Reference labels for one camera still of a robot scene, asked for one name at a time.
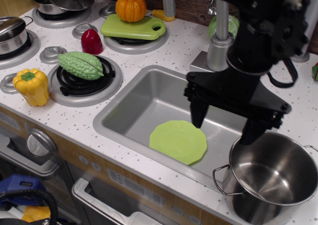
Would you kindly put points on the green toy cabbage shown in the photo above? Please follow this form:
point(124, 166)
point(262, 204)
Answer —
point(233, 26)

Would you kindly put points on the silver oven knob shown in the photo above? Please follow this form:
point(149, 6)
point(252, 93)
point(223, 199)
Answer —
point(40, 144)

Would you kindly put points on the yellow cloth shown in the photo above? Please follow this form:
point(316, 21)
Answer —
point(35, 213)

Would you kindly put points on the silver toy faucet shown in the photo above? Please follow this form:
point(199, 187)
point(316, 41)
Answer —
point(214, 60)

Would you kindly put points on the large steel pot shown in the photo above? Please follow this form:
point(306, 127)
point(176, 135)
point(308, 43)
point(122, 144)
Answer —
point(267, 181)

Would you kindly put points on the yellow toy bell pepper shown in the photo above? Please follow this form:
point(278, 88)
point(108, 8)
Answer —
point(33, 86)

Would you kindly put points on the red toy pepper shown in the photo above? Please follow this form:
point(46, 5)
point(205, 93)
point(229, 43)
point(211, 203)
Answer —
point(91, 42)

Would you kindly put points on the green toy cutting board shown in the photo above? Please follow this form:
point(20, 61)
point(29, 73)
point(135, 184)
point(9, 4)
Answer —
point(149, 28)

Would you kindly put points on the orange toy pumpkin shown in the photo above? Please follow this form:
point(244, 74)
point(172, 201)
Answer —
point(131, 10)

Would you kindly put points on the blue plastic object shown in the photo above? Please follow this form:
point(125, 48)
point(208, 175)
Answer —
point(21, 182)

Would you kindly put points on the green toy bitter gourd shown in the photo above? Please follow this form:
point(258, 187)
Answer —
point(82, 65)

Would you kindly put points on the red green toy edge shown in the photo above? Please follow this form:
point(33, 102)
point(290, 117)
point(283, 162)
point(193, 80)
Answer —
point(315, 72)

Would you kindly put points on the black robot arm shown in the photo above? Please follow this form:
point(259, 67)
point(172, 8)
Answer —
point(269, 31)

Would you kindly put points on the grey stove knob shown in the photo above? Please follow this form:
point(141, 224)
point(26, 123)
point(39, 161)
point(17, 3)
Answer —
point(107, 10)
point(6, 84)
point(80, 29)
point(50, 54)

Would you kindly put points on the grey metal pole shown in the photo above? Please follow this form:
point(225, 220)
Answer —
point(311, 18)

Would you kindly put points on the yellow toy handle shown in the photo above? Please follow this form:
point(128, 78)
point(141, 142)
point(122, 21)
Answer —
point(159, 13)

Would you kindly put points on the oven door handle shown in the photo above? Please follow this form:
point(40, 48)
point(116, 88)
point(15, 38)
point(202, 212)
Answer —
point(137, 218)

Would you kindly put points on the black coil burner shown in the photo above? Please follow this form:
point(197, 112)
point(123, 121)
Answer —
point(73, 85)

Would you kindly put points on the green plastic plate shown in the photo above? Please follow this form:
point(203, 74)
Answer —
point(179, 140)

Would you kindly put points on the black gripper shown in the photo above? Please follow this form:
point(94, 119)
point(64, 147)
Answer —
point(239, 90)

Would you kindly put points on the small steel pot left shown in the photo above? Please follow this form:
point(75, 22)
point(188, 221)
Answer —
point(13, 34)

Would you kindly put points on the grey toy sink basin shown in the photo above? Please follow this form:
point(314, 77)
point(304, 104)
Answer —
point(154, 96)

